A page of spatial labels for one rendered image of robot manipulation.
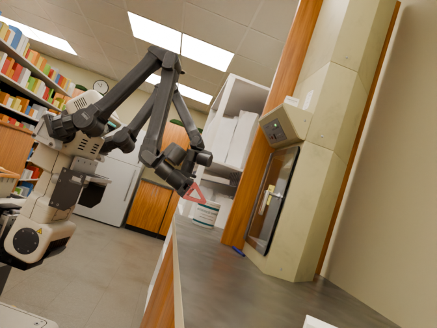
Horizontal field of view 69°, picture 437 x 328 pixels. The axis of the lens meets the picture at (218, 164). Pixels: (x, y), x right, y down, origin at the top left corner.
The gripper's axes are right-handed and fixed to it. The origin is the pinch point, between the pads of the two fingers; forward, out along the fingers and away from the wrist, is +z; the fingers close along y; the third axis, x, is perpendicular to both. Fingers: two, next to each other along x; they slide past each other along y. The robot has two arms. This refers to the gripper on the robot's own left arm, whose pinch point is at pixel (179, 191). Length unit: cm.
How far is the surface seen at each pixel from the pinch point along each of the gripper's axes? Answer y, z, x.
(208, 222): 22.2, 12.3, 28.5
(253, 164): 27.3, -21.8, -9.7
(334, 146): 44, -32, -47
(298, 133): 30, -32, -47
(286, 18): 41, -155, 88
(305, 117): 31, -38, -47
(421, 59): 77, -84, -34
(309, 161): 37, -24, -47
